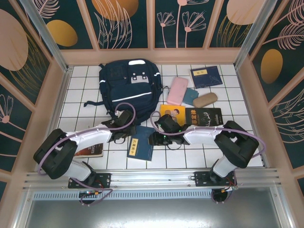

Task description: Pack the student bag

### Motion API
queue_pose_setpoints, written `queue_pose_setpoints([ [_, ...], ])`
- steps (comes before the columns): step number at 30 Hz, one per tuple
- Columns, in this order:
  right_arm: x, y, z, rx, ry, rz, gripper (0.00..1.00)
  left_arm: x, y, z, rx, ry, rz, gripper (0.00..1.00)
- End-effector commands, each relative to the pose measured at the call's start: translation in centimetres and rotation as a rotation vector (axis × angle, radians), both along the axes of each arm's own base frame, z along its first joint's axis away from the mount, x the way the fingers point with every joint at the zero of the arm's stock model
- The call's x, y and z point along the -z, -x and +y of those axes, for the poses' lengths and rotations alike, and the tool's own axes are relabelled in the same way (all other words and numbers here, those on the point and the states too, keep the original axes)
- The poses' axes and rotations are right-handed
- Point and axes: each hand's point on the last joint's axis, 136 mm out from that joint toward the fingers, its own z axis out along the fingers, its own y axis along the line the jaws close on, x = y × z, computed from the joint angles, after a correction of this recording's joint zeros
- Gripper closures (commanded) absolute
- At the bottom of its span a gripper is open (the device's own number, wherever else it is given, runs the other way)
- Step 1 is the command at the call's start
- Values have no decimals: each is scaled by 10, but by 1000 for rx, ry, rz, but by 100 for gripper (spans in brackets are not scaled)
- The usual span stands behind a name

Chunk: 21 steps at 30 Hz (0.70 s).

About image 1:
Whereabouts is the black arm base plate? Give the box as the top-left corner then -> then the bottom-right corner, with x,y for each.
194,171 -> 238,188
68,172 -> 112,189

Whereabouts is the small green circuit board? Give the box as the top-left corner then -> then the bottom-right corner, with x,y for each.
79,190 -> 100,198

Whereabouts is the wide aluminium base rail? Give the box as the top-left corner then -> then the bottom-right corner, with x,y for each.
22,168 -> 282,190

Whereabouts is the teal wallet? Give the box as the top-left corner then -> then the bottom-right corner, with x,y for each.
182,87 -> 201,106

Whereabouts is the navy book with flower drawing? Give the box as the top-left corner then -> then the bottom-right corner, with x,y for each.
190,66 -> 223,89

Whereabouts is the brown glasses case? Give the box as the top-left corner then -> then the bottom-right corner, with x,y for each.
192,92 -> 218,108

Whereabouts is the navy blue school backpack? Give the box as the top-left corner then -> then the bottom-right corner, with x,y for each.
83,58 -> 170,125

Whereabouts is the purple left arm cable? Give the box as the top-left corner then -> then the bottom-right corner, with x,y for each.
38,103 -> 136,206

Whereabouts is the aluminium corner post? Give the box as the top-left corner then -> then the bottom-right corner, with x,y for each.
234,0 -> 283,69
20,0 -> 74,73

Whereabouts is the black book with orange title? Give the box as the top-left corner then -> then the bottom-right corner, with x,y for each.
184,107 -> 224,126

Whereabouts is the blue book yellow title strip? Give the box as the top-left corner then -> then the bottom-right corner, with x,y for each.
126,125 -> 155,162

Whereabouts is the brown paperback book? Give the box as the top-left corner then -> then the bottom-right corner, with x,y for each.
73,142 -> 104,158

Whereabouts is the grey metal sheet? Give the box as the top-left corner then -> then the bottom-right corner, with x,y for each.
13,199 -> 294,228

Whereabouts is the aluminium floor edge rail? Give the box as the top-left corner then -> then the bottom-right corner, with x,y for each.
234,67 -> 270,168
45,67 -> 74,133

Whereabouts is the pink pencil case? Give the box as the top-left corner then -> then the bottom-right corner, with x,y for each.
166,76 -> 189,105

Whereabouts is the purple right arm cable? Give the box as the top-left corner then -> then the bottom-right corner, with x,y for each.
151,110 -> 266,205

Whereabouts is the perforated metal strip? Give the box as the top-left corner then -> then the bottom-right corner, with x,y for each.
32,191 -> 274,201

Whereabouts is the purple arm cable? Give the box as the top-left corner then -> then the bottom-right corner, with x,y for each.
38,103 -> 136,206
151,110 -> 266,205

